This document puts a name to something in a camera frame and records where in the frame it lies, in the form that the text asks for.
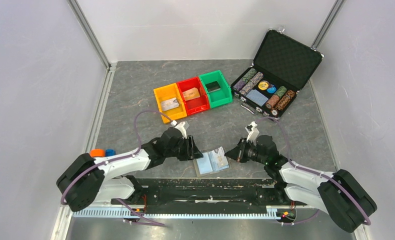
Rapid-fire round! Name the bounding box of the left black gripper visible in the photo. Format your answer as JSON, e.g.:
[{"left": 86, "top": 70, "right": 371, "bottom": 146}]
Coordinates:
[{"left": 165, "top": 134, "right": 204, "bottom": 161}]

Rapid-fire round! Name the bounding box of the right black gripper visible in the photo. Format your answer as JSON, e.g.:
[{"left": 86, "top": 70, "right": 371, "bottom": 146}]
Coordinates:
[{"left": 224, "top": 137, "right": 267, "bottom": 165}]

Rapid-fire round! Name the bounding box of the white patterned credit card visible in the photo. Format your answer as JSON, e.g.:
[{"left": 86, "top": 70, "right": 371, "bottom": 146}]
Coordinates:
[{"left": 209, "top": 146, "right": 230, "bottom": 172}]

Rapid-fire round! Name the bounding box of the grey card holder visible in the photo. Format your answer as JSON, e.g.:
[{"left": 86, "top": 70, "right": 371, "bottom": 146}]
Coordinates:
[{"left": 193, "top": 146, "right": 230, "bottom": 177}]

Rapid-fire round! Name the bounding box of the tan card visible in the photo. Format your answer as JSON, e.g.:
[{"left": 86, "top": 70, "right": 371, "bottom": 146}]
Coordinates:
[{"left": 182, "top": 87, "right": 201, "bottom": 102}]

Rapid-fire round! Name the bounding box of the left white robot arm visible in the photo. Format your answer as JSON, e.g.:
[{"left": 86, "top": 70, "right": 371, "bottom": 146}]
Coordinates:
[{"left": 56, "top": 127, "right": 203, "bottom": 212}]

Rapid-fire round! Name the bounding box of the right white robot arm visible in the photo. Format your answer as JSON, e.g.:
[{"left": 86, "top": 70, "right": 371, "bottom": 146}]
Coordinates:
[{"left": 225, "top": 135, "right": 378, "bottom": 233}]

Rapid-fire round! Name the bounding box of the silver card in yellow bin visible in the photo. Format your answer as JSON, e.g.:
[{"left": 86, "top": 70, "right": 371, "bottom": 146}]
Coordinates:
[{"left": 161, "top": 97, "right": 180, "bottom": 108}]

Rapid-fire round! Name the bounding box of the blue playing card deck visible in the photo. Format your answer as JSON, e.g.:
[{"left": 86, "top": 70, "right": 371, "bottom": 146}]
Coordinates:
[{"left": 246, "top": 89, "right": 269, "bottom": 107}]

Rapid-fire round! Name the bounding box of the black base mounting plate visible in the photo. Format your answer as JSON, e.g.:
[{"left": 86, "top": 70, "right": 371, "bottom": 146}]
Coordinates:
[{"left": 122, "top": 178, "right": 292, "bottom": 214}]

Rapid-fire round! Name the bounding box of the red plastic bin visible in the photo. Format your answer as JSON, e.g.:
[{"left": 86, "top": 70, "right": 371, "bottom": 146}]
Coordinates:
[{"left": 176, "top": 76, "right": 210, "bottom": 116}]

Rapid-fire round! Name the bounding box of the yellow plastic bin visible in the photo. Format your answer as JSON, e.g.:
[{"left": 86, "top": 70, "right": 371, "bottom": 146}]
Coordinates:
[{"left": 153, "top": 83, "right": 187, "bottom": 120}]

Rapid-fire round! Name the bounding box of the green plastic bin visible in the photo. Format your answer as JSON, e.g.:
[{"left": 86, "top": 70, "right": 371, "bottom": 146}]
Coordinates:
[{"left": 198, "top": 70, "right": 233, "bottom": 109}]

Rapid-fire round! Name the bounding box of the purple poker chip row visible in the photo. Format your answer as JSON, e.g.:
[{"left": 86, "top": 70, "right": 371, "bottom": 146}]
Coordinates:
[{"left": 232, "top": 72, "right": 264, "bottom": 96}]

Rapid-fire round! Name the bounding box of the brown poker chip row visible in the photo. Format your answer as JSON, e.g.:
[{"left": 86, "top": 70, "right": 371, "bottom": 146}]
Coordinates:
[{"left": 265, "top": 86, "right": 296, "bottom": 111}]

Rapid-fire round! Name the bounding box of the blue dealer button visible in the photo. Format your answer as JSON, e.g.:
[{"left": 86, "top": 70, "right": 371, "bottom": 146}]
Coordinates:
[{"left": 267, "top": 85, "right": 277, "bottom": 94}]

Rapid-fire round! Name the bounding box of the yellow dealer button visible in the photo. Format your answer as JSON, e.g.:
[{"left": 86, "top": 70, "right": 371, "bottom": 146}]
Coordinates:
[{"left": 258, "top": 80, "right": 270, "bottom": 91}]

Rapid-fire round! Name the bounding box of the green poker chip row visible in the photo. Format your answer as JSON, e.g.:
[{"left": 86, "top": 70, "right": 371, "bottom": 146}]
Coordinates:
[{"left": 241, "top": 68, "right": 257, "bottom": 84}]

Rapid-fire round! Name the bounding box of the orange blue toy car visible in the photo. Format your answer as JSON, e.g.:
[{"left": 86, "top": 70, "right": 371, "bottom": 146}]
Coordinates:
[{"left": 89, "top": 148, "right": 116, "bottom": 158}]

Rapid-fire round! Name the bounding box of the black poker chip case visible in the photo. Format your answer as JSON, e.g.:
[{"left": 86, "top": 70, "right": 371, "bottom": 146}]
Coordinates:
[{"left": 230, "top": 29, "right": 324, "bottom": 119}]

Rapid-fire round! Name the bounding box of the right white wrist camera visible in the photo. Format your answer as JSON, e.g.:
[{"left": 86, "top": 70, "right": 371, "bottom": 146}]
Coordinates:
[{"left": 245, "top": 121, "right": 260, "bottom": 143}]

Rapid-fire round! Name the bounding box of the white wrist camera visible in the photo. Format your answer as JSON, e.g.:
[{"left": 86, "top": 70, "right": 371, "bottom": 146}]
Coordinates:
[
  {"left": 170, "top": 120, "right": 190, "bottom": 139},
  {"left": 245, "top": 121, "right": 260, "bottom": 143}
]

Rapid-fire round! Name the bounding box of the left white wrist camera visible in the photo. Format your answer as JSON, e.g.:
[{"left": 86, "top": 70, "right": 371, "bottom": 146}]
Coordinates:
[{"left": 170, "top": 120, "right": 190, "bottom": 139}]

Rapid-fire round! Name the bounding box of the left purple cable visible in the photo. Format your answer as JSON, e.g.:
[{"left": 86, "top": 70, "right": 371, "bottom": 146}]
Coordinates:
[{"left": 59, "top": 110, "right": 179, "bottom": 227}]

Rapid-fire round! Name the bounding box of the purple cable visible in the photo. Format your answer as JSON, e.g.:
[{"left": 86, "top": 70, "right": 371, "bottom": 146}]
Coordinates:
[
  {"left": 255, "top": 115, "right": 372, "bottom": 227},
  {"left": 59, "top": 110, "right": 179, "bottom": 227}
]

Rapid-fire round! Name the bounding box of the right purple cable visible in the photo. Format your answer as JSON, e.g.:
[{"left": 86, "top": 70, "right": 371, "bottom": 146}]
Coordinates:
[{"left": 255, "top": 115, "right": 372, "bottom": 227}]

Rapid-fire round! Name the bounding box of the right aluminium frame post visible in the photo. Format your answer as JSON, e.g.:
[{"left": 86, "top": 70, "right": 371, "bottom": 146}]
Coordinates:
[{"left": 311, "top": 0, "right": 346, "bottom": 50}]

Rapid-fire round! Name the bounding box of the aluminium frame post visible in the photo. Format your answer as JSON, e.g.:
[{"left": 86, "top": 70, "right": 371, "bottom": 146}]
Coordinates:
[
  {"left": 311, "top": 0, "right": 346, "bottom": 50},
  {"left": 67, "top": 0, "right": 111, "bottom": 69}
]

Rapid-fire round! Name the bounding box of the left aluminium frame post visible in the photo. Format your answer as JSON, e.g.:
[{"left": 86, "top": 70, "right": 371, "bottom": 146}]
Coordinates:
[{"left": 67, "top": 0, "right": 111, "bottom": 69}]

